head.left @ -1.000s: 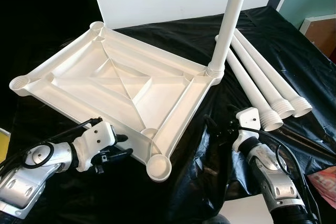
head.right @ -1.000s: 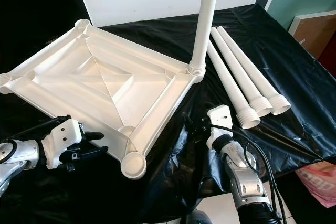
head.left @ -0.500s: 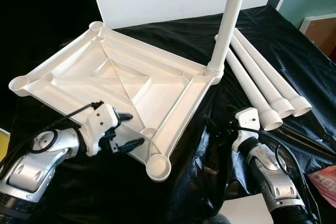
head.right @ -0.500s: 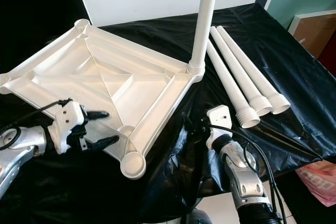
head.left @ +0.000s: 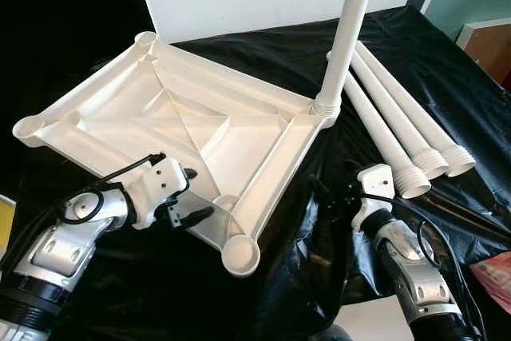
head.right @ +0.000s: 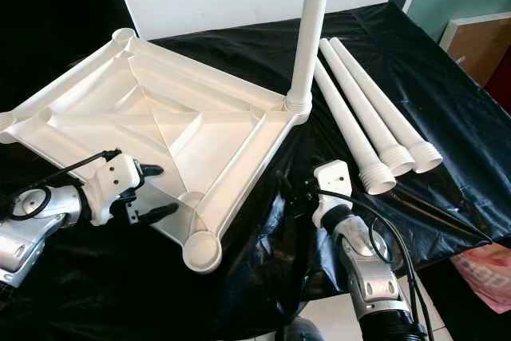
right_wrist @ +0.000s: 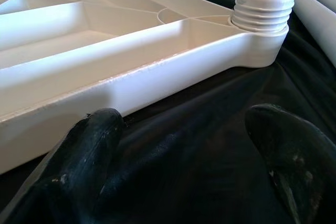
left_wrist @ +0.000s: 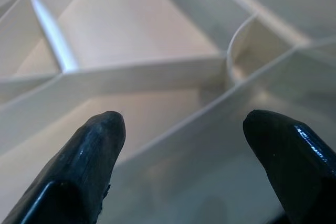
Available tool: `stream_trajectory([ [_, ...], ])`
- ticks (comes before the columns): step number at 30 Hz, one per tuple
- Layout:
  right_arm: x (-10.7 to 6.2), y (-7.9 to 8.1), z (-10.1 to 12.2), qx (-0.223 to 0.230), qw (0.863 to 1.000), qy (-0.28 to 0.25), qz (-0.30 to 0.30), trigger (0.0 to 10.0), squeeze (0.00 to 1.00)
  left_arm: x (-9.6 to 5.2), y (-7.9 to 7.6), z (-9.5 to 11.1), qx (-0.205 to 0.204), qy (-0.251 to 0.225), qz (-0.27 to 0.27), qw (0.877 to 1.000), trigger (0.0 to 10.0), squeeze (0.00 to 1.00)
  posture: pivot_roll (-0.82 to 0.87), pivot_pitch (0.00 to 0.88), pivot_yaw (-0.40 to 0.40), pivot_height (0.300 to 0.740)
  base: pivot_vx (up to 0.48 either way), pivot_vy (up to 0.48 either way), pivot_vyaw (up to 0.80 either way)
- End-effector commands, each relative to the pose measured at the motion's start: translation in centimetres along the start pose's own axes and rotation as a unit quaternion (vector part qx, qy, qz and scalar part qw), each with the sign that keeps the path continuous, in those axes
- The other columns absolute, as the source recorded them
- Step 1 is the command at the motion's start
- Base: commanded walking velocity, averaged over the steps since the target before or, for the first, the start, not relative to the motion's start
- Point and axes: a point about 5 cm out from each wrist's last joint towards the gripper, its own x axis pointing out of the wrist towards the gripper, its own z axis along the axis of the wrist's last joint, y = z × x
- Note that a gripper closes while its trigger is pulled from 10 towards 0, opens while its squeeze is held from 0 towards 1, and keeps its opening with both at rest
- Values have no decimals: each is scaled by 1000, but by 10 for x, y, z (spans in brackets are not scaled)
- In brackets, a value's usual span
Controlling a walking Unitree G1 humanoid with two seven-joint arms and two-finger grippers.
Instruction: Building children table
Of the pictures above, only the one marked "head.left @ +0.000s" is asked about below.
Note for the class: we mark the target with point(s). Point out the black door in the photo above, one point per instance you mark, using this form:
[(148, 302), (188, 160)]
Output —
[(56, 13)]

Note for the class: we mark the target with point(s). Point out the grey robot right leg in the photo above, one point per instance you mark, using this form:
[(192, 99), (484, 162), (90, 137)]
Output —
[(329, 335)]

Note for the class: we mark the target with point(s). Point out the white plastic table top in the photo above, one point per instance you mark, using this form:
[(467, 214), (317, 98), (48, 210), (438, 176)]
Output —
[(231, 141)]

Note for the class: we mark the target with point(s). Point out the pink plastic bag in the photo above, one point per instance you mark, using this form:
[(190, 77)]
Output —
[(493, 281)]

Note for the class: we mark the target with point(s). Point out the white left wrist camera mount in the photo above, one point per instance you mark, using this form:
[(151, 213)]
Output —
[(156, 185)]

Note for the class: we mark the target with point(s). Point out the brown wooden cabinet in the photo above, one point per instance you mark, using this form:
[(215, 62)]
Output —
[(487, 53)]

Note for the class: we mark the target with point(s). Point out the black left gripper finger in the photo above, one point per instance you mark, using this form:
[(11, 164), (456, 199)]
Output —
[(196, 217), (189, 174)]

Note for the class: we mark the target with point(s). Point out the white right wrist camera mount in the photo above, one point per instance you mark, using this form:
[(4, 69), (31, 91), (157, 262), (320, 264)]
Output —
[(375, 181)]

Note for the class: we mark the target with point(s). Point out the black plastic table cloth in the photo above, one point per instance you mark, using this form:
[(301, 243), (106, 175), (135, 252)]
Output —
[(303, 277)]

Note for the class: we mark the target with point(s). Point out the white plastic table leg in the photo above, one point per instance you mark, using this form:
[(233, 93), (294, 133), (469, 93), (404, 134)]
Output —
[(395, 113), (351, 29), (379, 129), (415, 105)]

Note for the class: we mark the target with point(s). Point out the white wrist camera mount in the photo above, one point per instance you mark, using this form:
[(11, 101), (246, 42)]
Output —
[(156, 185), (375, 181)]

